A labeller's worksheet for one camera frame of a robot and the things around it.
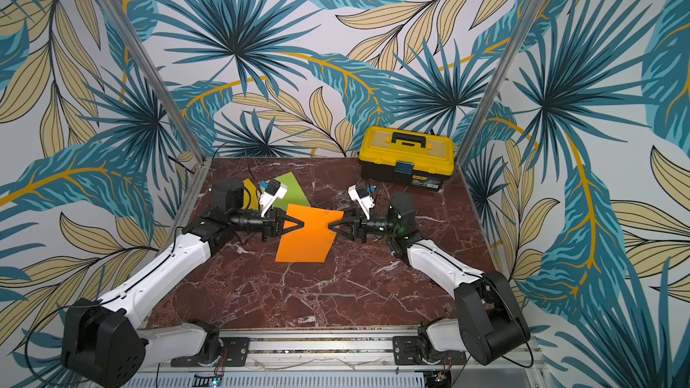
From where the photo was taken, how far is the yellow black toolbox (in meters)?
1.01

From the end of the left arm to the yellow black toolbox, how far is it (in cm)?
42

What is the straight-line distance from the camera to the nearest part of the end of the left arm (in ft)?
2.10
